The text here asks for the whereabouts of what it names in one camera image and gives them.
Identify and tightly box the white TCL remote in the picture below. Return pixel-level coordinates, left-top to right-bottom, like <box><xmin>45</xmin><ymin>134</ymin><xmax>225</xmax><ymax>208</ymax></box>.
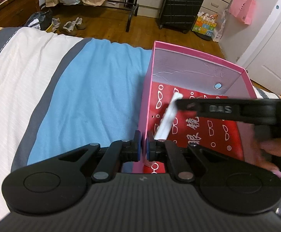
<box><xmin>154</xmin><ymin>92</ymin><xmax>183</xmax><ymax>140</ymax></box>

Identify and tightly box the pink storage box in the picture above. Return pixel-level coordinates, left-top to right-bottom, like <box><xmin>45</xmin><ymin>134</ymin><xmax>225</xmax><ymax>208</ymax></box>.
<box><xmin>138</xmin><ymin>41</ymin><xmax>256</xmax><ymax>162</ymax></box>

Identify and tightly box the person right hand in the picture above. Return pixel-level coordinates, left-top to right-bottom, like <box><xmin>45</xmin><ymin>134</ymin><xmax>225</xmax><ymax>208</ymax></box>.
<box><xmin>246</xmin><ymin>124</ymin><xmax>281</xmax><ymax>179</ymax></box>

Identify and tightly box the red patterned glasses cloth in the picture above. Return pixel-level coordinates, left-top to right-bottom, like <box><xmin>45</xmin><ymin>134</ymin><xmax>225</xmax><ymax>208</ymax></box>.
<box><xmin>148</xmin><ymin>82</ymin><xmax>244</xmax><ymax>161</ymax></box>

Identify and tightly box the white door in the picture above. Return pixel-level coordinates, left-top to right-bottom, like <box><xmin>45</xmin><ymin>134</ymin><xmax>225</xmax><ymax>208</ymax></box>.
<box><xmin>237</xmin><ymin>0</ymin><xmax>281</xmax><ymax>94</ymax></box>

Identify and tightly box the striped bed duvet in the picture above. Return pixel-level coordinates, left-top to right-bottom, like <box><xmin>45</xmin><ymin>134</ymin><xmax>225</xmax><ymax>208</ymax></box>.
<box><xmin>0</xmin><ymin>27</ymin><xmax>152</xmax><ymax>220</ymax></box>

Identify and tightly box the pink hanging bag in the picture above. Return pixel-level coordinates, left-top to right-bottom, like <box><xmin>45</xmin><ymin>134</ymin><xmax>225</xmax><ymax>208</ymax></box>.
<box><xmin>229</xmin><ymin>0</ymin><xmax>256</xmax><ymax>25</ymax></box>

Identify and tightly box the colourful gift bag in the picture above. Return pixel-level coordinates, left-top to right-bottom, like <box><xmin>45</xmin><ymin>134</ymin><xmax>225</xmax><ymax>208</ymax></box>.
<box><xmin>192</xmin><ymin>12</ymin><xmax>218</xmax><ymax>37</ymax></box>

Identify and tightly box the black suitcase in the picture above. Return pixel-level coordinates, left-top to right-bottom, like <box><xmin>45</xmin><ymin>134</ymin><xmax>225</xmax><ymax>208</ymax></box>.
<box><xmin>158</xmin><ymin>0</ymin><xmax>204</xmax><ymax>34</ymax></box>

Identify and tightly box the pair of shoes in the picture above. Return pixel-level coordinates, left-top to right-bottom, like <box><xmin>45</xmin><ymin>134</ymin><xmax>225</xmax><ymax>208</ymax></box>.
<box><xmin>52</xmin><ymin>17</ymin><xmax>87</xmax><ymax>36</ymax></box>

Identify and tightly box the wooden nightstand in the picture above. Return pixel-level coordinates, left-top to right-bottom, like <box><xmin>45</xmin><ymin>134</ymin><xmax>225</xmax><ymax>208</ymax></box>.
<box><xmin>0</xmin><ymin>0</ymin><xmax>40</xmax><ymax>27</ymax></box>

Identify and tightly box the black clothes rack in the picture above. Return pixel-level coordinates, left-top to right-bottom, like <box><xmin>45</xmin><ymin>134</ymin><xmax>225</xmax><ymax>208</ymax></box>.
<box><xmin>82</xmin><ymin>0</ymin><xmax>141</xmax><ymax>33</ymax></box>

